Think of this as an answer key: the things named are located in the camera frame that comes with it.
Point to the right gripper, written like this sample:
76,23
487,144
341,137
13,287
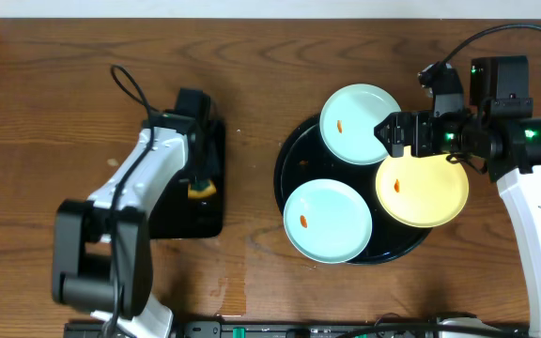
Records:
423,121

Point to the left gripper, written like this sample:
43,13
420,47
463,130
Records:
210,165

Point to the light blue plate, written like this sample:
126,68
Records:
327,221
348,119

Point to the yellow green sponge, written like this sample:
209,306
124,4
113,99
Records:
201,189

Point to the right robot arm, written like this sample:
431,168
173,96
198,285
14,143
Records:
503,133

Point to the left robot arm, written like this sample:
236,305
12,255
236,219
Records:
102,257

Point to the black rectangular tray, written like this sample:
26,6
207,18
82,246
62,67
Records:
176,215

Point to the black round tray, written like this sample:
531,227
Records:
304,157

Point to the yellow plate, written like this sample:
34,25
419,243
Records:
421,192

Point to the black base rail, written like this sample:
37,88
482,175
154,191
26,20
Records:
213,329

